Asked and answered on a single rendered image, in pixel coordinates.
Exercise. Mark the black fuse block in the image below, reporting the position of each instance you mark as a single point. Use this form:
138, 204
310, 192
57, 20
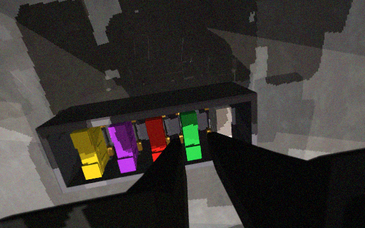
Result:
103, 143

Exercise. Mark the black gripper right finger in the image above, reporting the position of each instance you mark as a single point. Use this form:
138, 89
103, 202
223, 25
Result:
272, 190

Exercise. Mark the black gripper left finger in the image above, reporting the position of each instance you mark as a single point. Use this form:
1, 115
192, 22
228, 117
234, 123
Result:
159, 199

